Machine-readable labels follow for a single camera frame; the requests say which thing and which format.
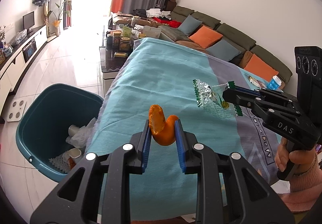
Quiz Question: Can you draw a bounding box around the clear green snack wrapper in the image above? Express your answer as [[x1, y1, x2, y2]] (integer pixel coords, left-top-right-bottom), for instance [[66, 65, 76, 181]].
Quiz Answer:
[[193, 79, 243, 119]]

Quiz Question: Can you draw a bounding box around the orange peel piece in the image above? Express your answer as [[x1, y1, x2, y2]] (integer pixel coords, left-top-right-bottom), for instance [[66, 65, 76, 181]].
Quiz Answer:
[[149, 105, 179, 146]]

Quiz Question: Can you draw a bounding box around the white foam fruit net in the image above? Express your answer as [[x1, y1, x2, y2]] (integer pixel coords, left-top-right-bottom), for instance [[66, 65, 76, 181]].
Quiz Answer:
[[49, 154, 70, 174]]

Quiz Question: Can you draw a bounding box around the cream paper cup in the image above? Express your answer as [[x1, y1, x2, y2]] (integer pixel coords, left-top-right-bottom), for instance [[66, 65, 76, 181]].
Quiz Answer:
[[63, 148, 82, 163]]

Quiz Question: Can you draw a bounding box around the pink sleeved right forearm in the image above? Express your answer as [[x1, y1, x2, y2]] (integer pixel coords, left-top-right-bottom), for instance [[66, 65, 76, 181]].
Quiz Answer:
[[279, 155, 321, 213]]

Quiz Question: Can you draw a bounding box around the teal plastic trash bin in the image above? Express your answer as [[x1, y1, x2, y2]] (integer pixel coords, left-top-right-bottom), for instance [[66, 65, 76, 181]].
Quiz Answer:
[[16, 83, 103, 182]]

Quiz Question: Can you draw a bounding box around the person's right hand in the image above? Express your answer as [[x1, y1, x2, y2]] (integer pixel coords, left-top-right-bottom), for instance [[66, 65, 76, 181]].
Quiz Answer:
[[275, 137, 317, 174]]

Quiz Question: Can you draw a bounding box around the red snack packet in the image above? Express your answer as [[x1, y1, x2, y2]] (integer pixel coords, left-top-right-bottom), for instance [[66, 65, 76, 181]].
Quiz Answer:
[[248, 76, 267, 89]]

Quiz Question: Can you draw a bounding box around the orange cushion near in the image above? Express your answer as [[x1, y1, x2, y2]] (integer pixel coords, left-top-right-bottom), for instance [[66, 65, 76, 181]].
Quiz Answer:
[[244, 54, 279, 82]]

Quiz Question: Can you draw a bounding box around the orange cushion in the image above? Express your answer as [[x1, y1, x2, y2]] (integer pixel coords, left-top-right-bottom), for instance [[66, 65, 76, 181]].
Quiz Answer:
[[189, 26, 223, 49], [244, 54, 279, 82]]

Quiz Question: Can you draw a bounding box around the blue white-capped bottle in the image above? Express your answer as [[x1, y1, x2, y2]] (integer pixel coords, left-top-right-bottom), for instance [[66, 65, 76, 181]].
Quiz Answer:
[[267, 75, 282, 90]]

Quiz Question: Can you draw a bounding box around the blue-grey cushion near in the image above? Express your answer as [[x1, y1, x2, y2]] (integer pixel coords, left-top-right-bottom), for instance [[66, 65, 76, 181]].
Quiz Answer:
[[206, 40, 241, 62]]

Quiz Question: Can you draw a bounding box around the blue-grey cushion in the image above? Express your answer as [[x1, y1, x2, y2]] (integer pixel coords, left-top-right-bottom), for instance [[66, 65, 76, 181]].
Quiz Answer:
[[178, 15, 202, 36], [206, 40, 241, 62]]

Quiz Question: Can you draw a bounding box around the olive green sectional sofa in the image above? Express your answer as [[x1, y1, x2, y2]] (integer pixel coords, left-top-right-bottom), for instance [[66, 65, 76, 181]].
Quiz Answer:
[[153, 6, 293, 88]]

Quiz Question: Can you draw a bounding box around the grey tissue in bin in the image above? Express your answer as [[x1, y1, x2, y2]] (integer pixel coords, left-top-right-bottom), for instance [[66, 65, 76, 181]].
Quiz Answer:
[[65, 118, 97, 149]]

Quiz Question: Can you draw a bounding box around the orange cushion far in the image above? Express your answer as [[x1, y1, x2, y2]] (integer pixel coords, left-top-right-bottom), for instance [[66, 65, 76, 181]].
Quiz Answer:
[[189, 26, 223, 49]]

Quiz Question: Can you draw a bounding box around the blue-grey cushion far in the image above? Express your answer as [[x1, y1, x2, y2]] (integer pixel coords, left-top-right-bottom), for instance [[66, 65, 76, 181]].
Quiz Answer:
[[178, 15, 202, 36]]

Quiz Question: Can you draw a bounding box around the teal and grey tablecloth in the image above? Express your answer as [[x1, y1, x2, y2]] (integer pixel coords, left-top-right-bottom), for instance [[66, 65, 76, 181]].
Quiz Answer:
[[87, 38, 281, 221]]

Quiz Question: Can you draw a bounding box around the red cloth on sofa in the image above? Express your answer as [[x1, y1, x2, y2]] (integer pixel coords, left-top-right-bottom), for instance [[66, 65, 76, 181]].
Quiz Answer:
[[153, 17, 182, 28]]

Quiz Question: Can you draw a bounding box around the white bathroom scale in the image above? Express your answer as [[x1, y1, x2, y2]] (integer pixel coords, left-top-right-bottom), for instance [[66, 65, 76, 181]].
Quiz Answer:
[[7, 99, 27, 122]]

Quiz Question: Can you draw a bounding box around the white folded clothes pile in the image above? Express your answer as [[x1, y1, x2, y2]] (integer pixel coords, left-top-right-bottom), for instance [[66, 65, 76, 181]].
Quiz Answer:
[[146, 8, 162, 18]]

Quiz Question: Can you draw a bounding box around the dark cluttered coffee table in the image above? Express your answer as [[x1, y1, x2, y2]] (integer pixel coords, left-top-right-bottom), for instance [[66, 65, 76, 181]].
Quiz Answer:
[[99, 24, 133, 95]]

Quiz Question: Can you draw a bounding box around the white TV cabinet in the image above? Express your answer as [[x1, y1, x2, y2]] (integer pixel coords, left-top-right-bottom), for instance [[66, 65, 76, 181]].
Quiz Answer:
[[0, 25, 47, 111]]

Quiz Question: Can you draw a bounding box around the small black monitor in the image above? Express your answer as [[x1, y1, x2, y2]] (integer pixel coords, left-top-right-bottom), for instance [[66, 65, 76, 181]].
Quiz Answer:
[[22, 11, 35, 33]]

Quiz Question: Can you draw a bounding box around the potted green plant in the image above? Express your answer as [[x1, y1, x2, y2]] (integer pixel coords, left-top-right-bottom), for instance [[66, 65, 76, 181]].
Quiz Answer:
[[47, 0, 71, 37]]

